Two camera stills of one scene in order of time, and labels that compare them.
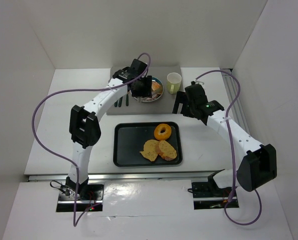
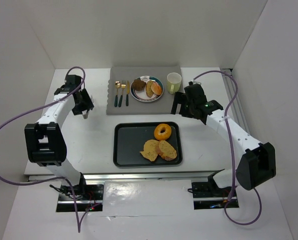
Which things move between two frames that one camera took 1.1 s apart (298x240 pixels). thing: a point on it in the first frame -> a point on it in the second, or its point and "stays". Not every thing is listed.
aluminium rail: x=124 y=176 stays
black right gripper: x=183 y=103 stays
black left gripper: x=141 y=89 -> x=83 y=107
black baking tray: x=129 y=140 stays
